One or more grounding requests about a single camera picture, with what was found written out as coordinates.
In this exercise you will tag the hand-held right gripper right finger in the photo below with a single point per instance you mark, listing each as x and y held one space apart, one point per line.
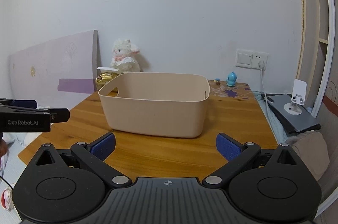
227 146

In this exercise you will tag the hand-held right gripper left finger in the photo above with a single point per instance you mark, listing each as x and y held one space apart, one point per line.
105 146

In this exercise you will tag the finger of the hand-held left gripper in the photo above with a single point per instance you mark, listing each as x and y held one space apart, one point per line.
25 103
60 115

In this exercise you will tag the beige plastic storage bin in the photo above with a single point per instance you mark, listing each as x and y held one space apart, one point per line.
155 115

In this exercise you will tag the light checked quilt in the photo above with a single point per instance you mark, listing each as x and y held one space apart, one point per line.
23 138

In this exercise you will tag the blue grey knitted blanket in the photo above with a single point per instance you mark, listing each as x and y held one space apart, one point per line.
274 123

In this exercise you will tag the purple floral mat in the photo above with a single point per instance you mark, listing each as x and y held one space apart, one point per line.
232 93

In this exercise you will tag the gold tissue pack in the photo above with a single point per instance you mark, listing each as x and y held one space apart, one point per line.
104 80

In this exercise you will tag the small mushroom figure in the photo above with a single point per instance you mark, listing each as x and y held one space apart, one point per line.
217 81

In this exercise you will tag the blue toy figure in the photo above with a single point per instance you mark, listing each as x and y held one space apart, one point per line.
231 80

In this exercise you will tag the grey laptop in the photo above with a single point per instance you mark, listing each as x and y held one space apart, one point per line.
298 121

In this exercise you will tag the grey brown cushion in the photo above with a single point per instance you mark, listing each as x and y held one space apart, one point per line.
311 152

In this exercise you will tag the white plush lamb toy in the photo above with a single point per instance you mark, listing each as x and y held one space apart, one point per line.
122 52

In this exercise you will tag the white phone stand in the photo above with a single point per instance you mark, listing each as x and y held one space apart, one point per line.
299 89

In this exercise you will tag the white wall switch socket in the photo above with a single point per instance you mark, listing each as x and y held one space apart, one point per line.
250 59

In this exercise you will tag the white shelf frame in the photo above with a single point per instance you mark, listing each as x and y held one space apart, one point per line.
327 15

